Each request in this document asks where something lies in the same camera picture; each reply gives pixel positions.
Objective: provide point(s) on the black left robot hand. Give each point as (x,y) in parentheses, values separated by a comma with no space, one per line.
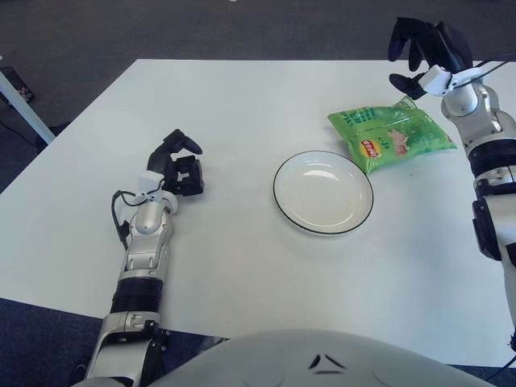
(185,177)

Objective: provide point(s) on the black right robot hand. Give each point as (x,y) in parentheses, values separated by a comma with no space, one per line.
(443,44)

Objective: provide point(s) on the green snack bag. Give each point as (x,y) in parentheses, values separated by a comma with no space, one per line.
(387,137)

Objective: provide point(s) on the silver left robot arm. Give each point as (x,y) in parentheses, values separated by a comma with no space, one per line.
(147,217)

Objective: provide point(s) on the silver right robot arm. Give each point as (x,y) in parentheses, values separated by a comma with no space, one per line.
(471,101)

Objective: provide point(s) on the white plate black rim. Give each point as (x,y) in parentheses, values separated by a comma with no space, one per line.
(322,193)

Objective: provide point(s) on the white right wrist connector box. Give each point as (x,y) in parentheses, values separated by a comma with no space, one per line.
(433,78)

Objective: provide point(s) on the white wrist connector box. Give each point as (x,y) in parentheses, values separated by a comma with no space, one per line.
(433,78)
(148,181)

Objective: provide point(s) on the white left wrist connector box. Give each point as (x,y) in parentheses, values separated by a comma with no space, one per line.
(148,181)

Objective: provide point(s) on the white table leg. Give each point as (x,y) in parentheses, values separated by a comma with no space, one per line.
(28,115)

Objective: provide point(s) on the black power strip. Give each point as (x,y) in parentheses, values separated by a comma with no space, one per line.
(20,84)

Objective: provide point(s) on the grey robot torso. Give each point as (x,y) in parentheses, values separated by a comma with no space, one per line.
(322,359)

